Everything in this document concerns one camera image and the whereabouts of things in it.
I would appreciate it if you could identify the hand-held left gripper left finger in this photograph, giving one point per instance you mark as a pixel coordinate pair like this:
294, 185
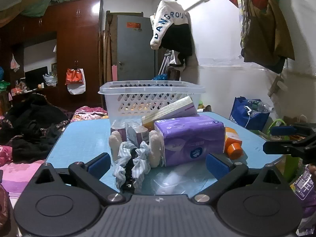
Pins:
98, 166

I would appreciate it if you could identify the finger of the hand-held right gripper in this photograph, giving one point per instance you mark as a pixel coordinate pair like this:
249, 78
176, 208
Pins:
276, 147
281, 129

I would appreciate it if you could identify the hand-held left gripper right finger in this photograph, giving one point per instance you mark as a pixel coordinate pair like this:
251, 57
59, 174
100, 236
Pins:
217, 166

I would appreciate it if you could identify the cream plush roll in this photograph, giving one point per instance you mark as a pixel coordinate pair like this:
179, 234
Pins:
115, 145
155, 148

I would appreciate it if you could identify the orange bottle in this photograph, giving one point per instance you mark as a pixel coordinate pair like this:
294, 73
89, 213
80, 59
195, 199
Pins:
232, 140

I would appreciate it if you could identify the purple tissue pack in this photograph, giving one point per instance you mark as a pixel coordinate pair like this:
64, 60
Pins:
187, 138

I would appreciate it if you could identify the striped blue white scrunchie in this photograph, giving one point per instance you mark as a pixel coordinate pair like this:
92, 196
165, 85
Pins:
142, 167

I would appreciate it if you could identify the clear plastic bag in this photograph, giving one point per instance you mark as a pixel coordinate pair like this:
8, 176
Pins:
172, 180

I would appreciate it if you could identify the small purple white packet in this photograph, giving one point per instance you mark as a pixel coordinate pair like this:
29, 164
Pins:
140, 134

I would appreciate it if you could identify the cream and purple box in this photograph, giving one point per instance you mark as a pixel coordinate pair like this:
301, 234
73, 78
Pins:
170, 109

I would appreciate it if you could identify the white plastic basket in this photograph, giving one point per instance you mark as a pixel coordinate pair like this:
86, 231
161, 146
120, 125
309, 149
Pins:
148, 88

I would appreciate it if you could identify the green bag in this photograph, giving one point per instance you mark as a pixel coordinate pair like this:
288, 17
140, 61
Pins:
277, 126

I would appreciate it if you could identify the clear plastic bottle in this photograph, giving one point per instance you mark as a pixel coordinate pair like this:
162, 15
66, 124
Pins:
261, 106

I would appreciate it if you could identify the blue shopping bag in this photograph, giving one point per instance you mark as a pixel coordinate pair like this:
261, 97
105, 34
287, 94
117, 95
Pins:
242, 118

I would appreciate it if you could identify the purple snack packet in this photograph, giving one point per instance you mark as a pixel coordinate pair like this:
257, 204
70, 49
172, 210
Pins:
305, 190

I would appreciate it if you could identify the pile of black clothes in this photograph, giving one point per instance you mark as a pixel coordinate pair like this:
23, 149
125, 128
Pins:
32, 123

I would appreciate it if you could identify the pink floral blanket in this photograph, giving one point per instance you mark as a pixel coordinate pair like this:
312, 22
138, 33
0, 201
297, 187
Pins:
17, 175

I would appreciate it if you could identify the red and white plastic bag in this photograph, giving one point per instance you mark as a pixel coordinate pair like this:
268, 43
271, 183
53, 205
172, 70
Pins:
74, 79

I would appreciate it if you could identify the olive hanging bag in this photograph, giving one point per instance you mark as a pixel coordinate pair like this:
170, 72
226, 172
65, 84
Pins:
266, 34

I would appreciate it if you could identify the black television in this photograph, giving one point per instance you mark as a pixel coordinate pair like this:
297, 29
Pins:
35, 77

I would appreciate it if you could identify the wooden sticks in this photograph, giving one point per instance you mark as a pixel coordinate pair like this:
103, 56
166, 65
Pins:
107, 54

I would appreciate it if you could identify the metal crutches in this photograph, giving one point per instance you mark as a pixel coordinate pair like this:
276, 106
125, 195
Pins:
164, 63

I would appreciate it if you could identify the grey door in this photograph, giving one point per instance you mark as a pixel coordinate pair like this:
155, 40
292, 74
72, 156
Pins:
135, 49

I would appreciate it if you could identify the dark wooden wardrobe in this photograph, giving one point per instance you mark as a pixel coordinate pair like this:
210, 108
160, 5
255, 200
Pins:
74, 42

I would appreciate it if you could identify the black hanging garment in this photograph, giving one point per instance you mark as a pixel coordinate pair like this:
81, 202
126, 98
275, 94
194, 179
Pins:
180, 39

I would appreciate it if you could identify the small white hanging plastic bag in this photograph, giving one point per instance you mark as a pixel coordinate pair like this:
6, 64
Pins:
14, 64

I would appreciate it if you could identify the white hoodie with blue print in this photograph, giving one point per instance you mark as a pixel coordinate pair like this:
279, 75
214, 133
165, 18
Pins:
163, 22

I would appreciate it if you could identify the green cloth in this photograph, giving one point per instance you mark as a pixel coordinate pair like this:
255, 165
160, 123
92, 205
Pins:
39, 6

